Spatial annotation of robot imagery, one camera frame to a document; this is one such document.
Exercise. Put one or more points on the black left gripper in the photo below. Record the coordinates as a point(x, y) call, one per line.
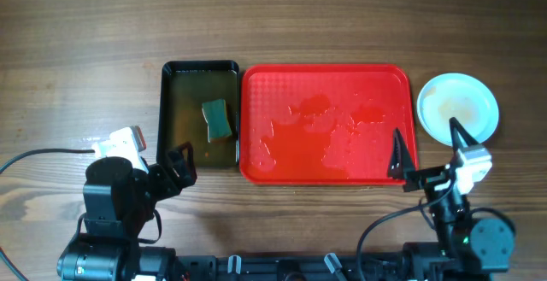
point(179, 158)

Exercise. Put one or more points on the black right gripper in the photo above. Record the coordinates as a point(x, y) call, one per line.
point(401, 165)

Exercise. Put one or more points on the green yellow sponge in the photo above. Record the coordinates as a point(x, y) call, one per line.
point(216, 117)

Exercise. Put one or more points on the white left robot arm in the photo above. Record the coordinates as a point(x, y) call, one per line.
point(119, 200)

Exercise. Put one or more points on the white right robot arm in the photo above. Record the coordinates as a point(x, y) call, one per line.
point(472, 243)

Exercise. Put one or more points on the red plastic tray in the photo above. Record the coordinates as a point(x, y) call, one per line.
point(323, 123)

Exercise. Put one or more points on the black water basin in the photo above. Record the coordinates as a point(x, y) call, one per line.
point(185, 87)

